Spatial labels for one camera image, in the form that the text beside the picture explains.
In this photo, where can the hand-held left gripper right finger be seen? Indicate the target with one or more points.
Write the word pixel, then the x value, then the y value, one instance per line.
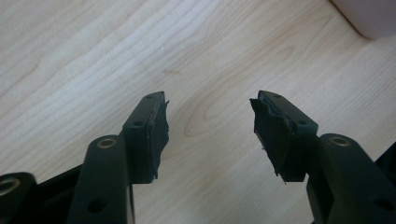
pixel 295 146

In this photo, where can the pale pink container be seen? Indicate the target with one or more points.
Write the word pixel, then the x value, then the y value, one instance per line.
pixel 367 15

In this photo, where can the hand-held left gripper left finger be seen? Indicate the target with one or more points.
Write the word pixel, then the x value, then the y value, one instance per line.
pixel 141 140

